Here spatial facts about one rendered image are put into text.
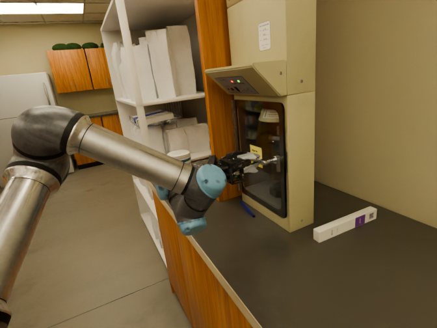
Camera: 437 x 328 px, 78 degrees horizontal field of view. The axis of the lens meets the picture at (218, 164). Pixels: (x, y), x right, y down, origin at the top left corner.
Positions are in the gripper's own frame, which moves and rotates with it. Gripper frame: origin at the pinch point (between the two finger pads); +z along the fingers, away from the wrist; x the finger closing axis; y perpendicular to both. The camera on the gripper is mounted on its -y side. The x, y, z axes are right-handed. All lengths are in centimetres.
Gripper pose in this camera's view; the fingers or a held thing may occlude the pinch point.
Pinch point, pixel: (255, 159)
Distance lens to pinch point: 94.4
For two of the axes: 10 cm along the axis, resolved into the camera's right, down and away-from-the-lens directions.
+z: 8.9, -2.3, 4.0
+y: 4.4, 2.1, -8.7
